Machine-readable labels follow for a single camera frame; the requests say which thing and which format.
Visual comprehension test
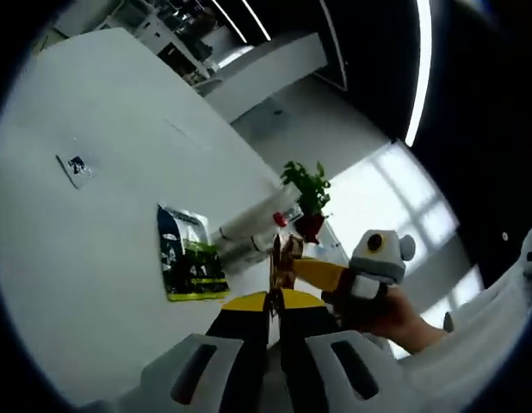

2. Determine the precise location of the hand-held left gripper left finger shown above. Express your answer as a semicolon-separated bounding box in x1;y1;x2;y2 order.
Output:
119;291;270;413

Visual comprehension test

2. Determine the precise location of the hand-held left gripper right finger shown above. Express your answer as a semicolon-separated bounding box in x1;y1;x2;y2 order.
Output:
278;288;423;413

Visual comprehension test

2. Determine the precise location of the gold skincare sachet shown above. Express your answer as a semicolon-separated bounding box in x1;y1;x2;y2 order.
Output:
269;233;306;320

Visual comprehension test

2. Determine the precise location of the red label skincare bottle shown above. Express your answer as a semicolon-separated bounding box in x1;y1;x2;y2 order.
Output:
217;235;279;272

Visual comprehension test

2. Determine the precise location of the white skincare tube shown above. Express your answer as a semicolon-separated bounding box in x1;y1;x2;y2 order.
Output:
211;188;302;243

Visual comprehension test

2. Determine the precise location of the green black skincare mask packet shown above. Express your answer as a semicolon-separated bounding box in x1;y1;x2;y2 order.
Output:
157;203;232;303

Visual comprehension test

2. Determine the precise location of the clear skincare sachet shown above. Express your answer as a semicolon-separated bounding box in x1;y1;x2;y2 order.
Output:
55;153;98;191

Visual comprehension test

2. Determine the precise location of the person's right hand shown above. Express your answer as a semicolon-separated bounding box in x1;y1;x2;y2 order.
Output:
320;286;427;346

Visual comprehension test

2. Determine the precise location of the red bag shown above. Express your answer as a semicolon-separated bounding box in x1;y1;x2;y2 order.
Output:
293;212;328;247

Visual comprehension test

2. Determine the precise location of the green potted plant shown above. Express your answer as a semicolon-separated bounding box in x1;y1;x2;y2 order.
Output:
280;160;332;217

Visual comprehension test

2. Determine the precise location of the person's white shirt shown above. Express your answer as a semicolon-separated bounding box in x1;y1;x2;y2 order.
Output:
399;223;532;408

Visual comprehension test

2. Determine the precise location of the ceiling light strip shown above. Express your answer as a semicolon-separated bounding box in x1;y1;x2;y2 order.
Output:
404;0;436;149

